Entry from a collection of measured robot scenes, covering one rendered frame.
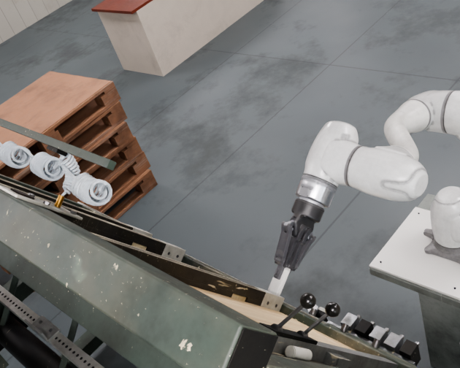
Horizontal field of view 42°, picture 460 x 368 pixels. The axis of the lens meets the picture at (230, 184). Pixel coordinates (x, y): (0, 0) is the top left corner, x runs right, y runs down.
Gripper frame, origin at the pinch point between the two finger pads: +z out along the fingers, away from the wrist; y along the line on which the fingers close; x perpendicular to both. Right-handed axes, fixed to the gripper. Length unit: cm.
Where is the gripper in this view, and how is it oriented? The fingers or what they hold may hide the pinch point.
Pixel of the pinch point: (279, 280)
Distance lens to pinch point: 147.6
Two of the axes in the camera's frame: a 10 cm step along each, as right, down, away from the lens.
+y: -6.0, -3.2, -7.4
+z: -3.9, 9.2, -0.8
